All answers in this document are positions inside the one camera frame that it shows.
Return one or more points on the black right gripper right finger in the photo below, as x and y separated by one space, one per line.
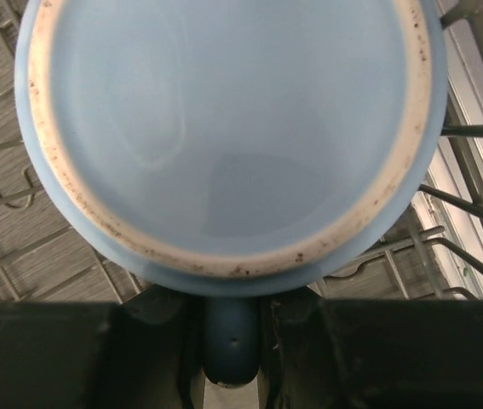
338 353

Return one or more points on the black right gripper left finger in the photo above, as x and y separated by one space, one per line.
142 353

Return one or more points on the light blue ceramic mug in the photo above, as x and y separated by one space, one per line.
230 149

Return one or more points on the grey wire dish rack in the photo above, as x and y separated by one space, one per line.
427 250

